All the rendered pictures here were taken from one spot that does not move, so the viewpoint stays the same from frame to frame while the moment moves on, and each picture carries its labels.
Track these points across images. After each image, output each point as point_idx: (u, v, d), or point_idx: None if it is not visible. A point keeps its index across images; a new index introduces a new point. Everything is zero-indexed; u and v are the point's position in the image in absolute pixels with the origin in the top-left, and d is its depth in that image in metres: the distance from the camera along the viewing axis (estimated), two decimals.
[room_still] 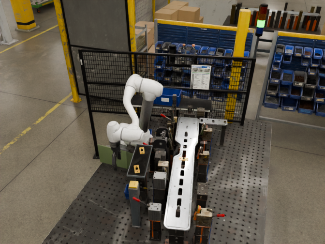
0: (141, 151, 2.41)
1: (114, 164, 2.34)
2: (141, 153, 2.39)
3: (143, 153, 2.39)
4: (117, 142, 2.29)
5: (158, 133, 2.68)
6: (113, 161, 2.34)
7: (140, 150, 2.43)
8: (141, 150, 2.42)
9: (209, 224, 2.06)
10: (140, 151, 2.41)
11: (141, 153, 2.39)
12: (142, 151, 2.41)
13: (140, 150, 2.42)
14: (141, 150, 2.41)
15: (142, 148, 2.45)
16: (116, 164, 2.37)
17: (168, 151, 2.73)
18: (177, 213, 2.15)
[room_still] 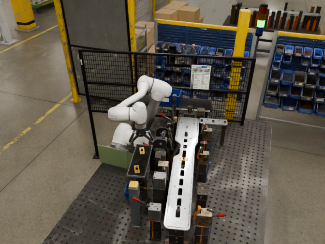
0: (141, 151, 2.41)
1: (153, 137, 2.37)
2: (141, 153, 2.39)
3: (143, 153, 2.39)
4: None
5: (158, 133, 2.68)
6: (152, 136, 2.35)
7: (140, 150, 2.43)
8: (141, 150, 2.42)
9: (209, 224, 2.06)
10: (140, 151, 2.41)
11: (141, 153, 2.39)
12: (142, 151, 2.41)
13: (140, 150, 2.42)
14: (141, 150, 2.41)
15: (142, 148, 2.45)
16: None
17: (168, 151, 2.73)
18: (177, 213, 2.15)
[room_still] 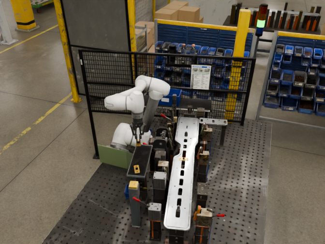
0: (138, 144, 2.35)
1: (143, 132, 2.33)
2: (138, 145, 2.34)
3: (140, 145, 2.33)
4: None
5: (158, 133, 2.68)
6: (144, 130, 2.31)
7: (136, 142, 2.37)
8: (138, 143, 2.36)
9: (209, 224, 2.06)
10: (137, 144, 2.35)
11: (137, 145, 2.34)
12: (139, 144, 2.35)
13: (137, 143, 2.36)
14: (138, 142, 2.36)
15: (139, 140, 2.39)
16: (140, 133, 2.34)
17: (168, 151, 2.73)
18: (177, 213, 2.15)
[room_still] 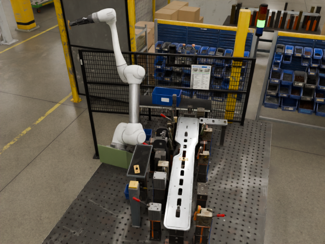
0: (68, 22, 2.78)
1: (76, 21, 2.72)
2: (68, 21, 2.79)
3: (67, 20, 2.77)
4: (97, 19, 2.71)
5: (158, 133, 2.68)
6: (78, 19, 2.71)
7: (70, 25, 2.80)
8: None
9: (209, 224, 2.06)
10: None
11: (69, 21, 2.79)
12: (68, 22, 2.77)
13: None
14: None
15: (69, 27, 2.77)
16: (76, 23, 2.76)
17: (168, 151, 2.73)
18: (177, 213, 2.15)
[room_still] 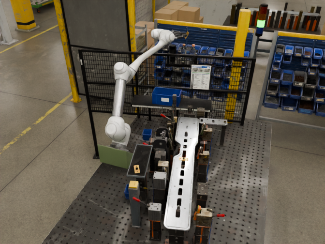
0: (187, 33, 3.28)
1: (177, 32, 3.27)
2: (188, 32, 3.27)
3: (187, 31, 3.27)
4: None
5: (158, 133, 2.68)
6: (176, 31, 3.25)
7: (186, 36, 3.29)
8: (186, 34, 3.29)
9: (209, 224, 2.06)
10: (187, 34, 3.28)
11: (188, 32, 3.27)
12: (186, 33, 3.29)
13: (186, 35, 3.29)
14: (186, 34, 3.28)
15: (185, 36, 3.32)
16: (180, 35, 3.27)
17: (168, 151, 2.73)
18: (177, 213, 2.15)
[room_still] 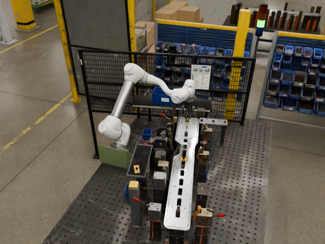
0: (187, 122, 2.90)
1: (192, 113, 2.86)
2: (186, 123, 2.89)
3: (188, 124, 2.88)
4: None
5: (158, 133, 2.68)
6: (193, 112, 2.84)
7: None
8: (186, 121, 2.91)
9: (209, 224, 2.06)
10: (186, 122, 2.90)
11: (186, 123, 2.88)
12: (187, 122, 2.90)
13: (186, 121, 2.91)
14: (186, 121, 2.90)
15: (188, 120, 2.93)
16: (189, 114, 2.88)
17: (168, 151, 2.73)
18: (177, 213, 2.15)
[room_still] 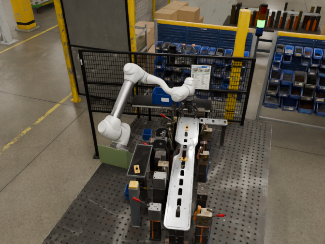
0: (186, 129, 2.94)
1: (198, 110, 2.83)
2: (186, 129, 2.93)
3: (187, 130, 2.92)
4: None
5: (158, 133, 2.68)
6: (197, 108, 2.81)
7: (185, 127, 2.96)
8: (186, 128, 2.95)
9: (209, 224, 2.06)
10: (185, 128, 2.95)
11: (185, 129, 2.93)
12: (187, 129, 2.94)
13: (185, 128, 2.95)
14: (186, 127, 2.95)
15: (187, 126, 2.98)
16: None
17: (168, 151, 2.73)
18: (177, 213, 2.15)
